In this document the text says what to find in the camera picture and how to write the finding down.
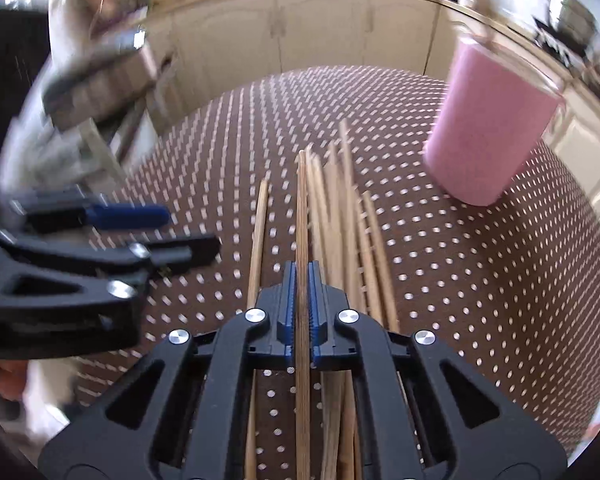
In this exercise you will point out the white metal stand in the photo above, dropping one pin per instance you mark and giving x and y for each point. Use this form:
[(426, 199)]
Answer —
[(80, 155)]

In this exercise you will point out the bunch of wooden chopsticks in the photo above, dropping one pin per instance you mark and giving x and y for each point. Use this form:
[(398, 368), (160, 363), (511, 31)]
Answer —
[(347, 220)]

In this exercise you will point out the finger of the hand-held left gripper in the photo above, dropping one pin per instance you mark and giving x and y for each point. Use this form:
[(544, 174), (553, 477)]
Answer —
[(180, 252), (125, 216)]

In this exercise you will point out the cream base kitchen cabinets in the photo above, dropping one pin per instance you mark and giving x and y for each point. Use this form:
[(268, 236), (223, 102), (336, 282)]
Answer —
[(325, 30)]

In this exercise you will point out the steel steamer pot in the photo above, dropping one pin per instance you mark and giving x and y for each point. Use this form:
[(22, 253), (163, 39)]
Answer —
[(575, 12)]

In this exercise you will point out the black gas stove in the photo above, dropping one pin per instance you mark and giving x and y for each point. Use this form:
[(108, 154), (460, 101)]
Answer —
[(557, 42)]

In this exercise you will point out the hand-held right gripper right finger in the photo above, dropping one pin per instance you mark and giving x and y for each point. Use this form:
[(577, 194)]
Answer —
[(319, 310)]

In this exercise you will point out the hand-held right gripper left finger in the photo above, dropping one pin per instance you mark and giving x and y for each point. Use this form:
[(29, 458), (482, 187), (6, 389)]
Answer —
[(287, 310)]

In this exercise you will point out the light wooden chopstick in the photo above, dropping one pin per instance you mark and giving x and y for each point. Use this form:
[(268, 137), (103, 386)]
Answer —
[(302, 220)]

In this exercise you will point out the pink cup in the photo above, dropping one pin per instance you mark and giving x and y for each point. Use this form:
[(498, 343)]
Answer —
[(485, 125)]

